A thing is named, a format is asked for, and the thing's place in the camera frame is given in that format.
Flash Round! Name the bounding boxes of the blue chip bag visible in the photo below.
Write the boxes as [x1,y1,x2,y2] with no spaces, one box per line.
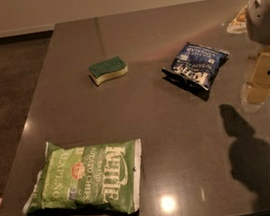
[162,42,229,91]

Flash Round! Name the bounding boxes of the green and yellow sponge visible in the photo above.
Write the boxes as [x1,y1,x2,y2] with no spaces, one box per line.
[89,56,128,86]

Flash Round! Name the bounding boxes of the green jalapeno chip bag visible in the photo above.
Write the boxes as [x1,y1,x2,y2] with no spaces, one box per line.
[23,139,142,214]

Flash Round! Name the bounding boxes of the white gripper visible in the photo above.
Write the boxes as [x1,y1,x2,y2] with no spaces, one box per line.
[240,0,270,107]

